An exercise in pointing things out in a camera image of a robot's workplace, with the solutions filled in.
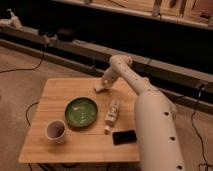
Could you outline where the green ceramic bowl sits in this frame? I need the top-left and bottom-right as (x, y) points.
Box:
(64, 97), (98, 128)

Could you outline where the white paper cup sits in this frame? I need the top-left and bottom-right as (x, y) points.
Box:
(45, 120), (66, 144)

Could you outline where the wooden table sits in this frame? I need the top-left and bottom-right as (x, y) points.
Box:
(19, 78), (139, 163)

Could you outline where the black power adapter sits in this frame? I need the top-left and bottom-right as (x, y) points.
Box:
(57, 28), (75, 42)

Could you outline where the wooden shelf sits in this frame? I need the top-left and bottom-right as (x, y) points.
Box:
(54, 0), (213, 30)

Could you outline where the black smartphone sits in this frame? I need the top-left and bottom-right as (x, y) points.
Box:
(112, 130), (137, 145)

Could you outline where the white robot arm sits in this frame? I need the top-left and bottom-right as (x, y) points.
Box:
(94, 55), (186, 171)

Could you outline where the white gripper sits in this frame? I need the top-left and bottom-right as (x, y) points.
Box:
(96, 68), (118, 92)

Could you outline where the white spray bottle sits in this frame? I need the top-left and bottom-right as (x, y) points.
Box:
(0, 9), (22, 29)

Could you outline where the black cable on floor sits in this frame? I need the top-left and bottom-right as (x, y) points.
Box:
(0, 44), (47, 75)

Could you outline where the white sponge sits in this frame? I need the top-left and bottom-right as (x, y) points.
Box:
(94, 85), (106, 93)

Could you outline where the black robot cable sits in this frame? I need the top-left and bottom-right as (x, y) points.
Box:
(173, 83), (213, 171)

